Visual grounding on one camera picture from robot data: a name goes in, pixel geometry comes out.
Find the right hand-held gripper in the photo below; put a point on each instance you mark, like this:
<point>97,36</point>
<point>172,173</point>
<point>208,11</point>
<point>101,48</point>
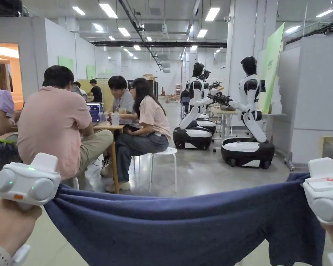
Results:
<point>326,194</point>

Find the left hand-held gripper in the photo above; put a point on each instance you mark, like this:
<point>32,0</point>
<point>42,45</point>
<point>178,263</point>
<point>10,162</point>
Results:
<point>22,180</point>

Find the dark blue garment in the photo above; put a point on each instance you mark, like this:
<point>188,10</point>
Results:
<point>183,230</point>

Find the person's left hand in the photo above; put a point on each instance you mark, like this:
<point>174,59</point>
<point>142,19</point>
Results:
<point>11,224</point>

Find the white and black humanoid robot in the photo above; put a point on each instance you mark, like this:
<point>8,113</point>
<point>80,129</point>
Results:
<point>208,122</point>
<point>194,110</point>
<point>248,110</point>

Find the pale green board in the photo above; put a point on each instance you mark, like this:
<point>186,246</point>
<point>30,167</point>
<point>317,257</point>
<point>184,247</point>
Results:
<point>273,69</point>

